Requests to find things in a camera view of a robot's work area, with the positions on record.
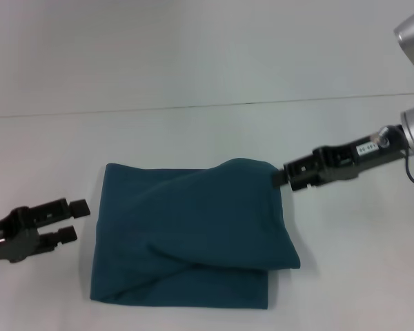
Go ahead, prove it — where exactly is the blue t-shirt with FREE print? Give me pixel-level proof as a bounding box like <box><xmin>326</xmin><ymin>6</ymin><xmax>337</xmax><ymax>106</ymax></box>
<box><xmin>89</xmin><ymin>157</ymin><xmax>302</xmax><ymax>310</ymax></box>

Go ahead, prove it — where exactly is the grey cable with metal plug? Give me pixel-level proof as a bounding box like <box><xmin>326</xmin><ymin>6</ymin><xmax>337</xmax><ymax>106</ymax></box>
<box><xmin>374</xmin><ymin>124</ymin><xmax>414</xmax><ymax>190</ymax></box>

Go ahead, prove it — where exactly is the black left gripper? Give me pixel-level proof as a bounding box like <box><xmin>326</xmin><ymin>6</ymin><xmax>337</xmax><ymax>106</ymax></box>
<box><xmin>0</xmin><ymin>198</ymin><xmax>92</xmax><ymax>265</ymax></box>

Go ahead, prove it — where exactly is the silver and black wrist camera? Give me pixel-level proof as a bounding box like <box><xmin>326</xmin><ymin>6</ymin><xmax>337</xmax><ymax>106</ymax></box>
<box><xmin>393</xmin><ymin>0</ymin><xmax>414</xmax><ymax>73</ymax></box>

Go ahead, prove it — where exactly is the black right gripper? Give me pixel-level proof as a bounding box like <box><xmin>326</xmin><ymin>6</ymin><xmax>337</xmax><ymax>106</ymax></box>
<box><xmin>271</xmin><ymin>123</ymin><xmax>410</xmax><ymax>191</ymax></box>

